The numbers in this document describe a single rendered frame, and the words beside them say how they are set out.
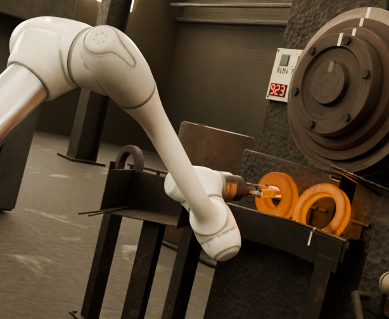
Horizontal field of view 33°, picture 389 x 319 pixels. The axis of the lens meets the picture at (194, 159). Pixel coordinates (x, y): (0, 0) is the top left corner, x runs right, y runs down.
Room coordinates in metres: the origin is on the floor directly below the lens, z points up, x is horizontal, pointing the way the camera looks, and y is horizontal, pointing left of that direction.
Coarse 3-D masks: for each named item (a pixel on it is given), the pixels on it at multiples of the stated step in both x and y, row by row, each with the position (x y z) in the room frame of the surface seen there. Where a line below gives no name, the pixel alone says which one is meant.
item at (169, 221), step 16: (112, 176) 2.05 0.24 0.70; (128, 176) 2.17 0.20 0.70; (144, 176) 2.20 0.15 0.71; (160, 176) 2.19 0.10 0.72; (112, 192) 2.08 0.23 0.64; (128, 192) 2.21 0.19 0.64; (144, 192) 2.20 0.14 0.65; (160, 192) 2.18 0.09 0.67; (144, 208) 2.20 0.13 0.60; (160, 208) 2.18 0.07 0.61; (176, 208) 2.16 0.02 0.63; (144, 224) 2.05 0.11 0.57; (160, 224) 2.04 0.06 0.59; (176, 224) 1.98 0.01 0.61; (144, 240) 2.05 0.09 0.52; (160, 240) 2.07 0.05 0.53; (144, 256) 2.05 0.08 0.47; (144, 272) 2.04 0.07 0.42; (128, 288) 2.05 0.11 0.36; (144, 288) 2.04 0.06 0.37; (128, 304) 2.05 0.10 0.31; (144, 304) 2.07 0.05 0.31
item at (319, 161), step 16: (336, 16) 1.92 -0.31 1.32; (352, 16) 1.88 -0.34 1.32; (384, 16) 1.79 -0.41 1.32; (320, 32) 1.96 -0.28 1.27; (288, 96) 2.01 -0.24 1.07; (288, 112) 2.00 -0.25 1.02; (304, 144) 1.92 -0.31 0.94; (384, 144) 1.71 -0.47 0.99; (320, 160) 1.87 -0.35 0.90; (336, 160) 1.82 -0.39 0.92; (352, 160) 1.78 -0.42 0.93; (368, 160) 1.74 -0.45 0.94; (384, 160) 1.74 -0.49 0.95
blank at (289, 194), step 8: (264, 176) 2.04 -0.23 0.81; (272, 176) 2.01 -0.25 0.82; (280, 176) 1.99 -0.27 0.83; (288, 176) 2.00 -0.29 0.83; (264, 184) 2.03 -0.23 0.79; (272, 184) 2.01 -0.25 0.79; (280, 184) 1.99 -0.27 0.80; (288, 184) 1.96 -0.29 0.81; (288, 192) 1.96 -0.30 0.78; (296, 192) 1.96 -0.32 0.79; (256, 200) 2.05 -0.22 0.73; (264, 200) 2.03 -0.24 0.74; (288, 200) 1.96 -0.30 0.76; (296, 200) 1.96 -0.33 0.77; (264, 208) 2.02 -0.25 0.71; (272, 208) 2.00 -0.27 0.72; (280, 208) 1.98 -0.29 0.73; (288, 208) 1.95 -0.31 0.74; (288, 216) 1.97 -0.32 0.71
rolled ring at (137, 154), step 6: (120, 150) 2.76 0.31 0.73; (126, 150) 2.73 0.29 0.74; (132, 150) 2.69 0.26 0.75; (138, 150) 2.68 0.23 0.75; (120, 156) 2.75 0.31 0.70; (126, 156) 2.76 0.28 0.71; (132, 156) 2.68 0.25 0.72; (138, 156) 2.65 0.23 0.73; (120, 162) 2.76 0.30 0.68; (138, 162) 2.64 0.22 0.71; (114, 168) 2.77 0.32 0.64; (120, 168) 2.76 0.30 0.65; (138, 168) 2.64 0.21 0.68
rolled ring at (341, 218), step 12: (312, 192) 1.93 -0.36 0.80; (324, 192) 1.90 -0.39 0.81; (336, 192) 1.87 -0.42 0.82; (300, 204) 1.94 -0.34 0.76; (336, 204) 1.85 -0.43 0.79; (348, 204) 1.85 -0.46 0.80; (300, 216) 1.92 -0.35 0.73; (336, 216) 1.83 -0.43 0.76; (348, 216) 1.84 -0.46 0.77; (324, 228) 1.84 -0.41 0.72; (336, 228) 1.82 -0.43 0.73
